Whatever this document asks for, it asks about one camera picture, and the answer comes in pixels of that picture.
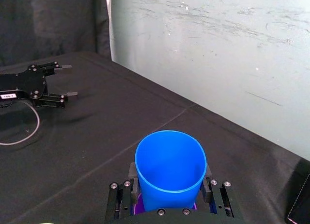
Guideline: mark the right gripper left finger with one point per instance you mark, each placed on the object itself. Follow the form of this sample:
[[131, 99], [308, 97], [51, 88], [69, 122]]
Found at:
[[113, 199]]

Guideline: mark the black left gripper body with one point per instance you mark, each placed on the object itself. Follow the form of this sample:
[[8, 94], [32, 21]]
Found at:
[[26, 84]]

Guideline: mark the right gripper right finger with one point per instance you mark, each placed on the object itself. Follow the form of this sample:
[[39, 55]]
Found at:
[[224, 199]]

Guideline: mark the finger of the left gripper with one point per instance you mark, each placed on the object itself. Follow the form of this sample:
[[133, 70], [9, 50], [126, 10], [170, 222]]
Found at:
[[54, 68], [54, 99]]

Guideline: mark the blue plastic cup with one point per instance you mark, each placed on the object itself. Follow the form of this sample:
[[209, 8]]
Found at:
[[169, 165]]

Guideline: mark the purple plastic cup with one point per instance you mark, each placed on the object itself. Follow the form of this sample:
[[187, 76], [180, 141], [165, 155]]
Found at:
[[138, 206]]

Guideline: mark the dark hanging curtain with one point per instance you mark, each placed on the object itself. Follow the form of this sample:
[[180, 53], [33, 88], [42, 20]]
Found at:
[[48, 22]]

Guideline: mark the black table cloth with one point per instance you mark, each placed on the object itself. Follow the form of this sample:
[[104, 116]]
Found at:
[[97, 136]]

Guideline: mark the black case with white stitching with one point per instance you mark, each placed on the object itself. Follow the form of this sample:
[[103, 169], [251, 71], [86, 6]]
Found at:
[[301, 199]]

